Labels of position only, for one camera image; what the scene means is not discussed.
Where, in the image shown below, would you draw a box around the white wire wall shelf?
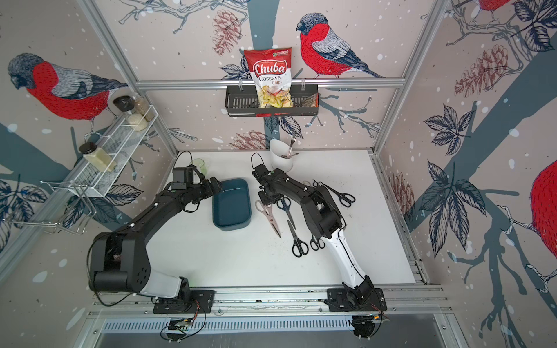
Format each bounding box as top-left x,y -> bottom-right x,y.
68,105 -> 159,197

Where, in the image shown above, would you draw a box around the utensils in cup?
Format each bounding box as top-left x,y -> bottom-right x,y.
280,137 -> 297,159

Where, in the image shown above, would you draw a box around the small black scissors back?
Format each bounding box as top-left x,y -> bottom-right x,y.
312,179 -> 325,192

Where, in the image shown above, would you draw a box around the black blue-handled scissors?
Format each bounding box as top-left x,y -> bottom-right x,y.
276,197 -> 296,229

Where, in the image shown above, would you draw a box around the long black scissors back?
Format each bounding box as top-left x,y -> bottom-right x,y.
322,182 -> 356,208

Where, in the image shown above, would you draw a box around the large black scissors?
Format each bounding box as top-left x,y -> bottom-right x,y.
287,220 -> 309,258

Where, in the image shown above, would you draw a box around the teal plastic storage box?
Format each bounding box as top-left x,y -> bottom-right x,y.
213,178 -> 252,231

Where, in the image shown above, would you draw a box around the black wire wall basket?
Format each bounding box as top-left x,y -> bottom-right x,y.
225,84 -> 319,117

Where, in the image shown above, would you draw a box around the metal wire rack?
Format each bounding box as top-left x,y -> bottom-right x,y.
1,181 -> 100,235

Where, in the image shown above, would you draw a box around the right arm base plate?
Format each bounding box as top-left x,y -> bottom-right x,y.
323,288 -> 387,312

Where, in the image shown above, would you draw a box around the white utensil holder cup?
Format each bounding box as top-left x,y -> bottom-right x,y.
269,139 -> 294,173

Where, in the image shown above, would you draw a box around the clear spice jar back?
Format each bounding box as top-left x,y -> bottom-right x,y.
132,94 -> 154,122

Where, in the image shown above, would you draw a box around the green glass cup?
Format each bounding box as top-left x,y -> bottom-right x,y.
192,158 -> 207,176

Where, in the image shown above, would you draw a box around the small black scissors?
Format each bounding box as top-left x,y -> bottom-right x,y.
310,236 -> 326,252
312,179 -> 325,192

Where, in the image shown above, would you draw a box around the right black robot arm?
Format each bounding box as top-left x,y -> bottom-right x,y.
252,164 -> 377,307

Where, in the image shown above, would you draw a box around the pink kitchen scissors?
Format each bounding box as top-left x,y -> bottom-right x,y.
255,200 -> 281,238

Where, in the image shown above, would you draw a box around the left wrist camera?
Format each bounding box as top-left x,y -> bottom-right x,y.
171,165 -> 195,190

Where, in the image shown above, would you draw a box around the small circuit board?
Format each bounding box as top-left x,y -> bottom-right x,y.
168,318 -> 195,332

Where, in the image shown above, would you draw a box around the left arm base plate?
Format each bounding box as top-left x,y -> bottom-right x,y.
153,289 -> 216,315

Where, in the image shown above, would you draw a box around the black lid spice jar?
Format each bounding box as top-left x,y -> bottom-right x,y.
113,96 -> 149,132

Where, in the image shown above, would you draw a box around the red cassava chips bag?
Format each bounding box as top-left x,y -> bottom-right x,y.
245,47 -> 294,109

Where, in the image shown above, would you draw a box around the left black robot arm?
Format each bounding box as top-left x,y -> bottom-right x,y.
87,177 -> 222,299

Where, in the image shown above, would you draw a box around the yellow spice jar brown lid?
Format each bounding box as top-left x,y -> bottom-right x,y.
78,142 -> 116,173

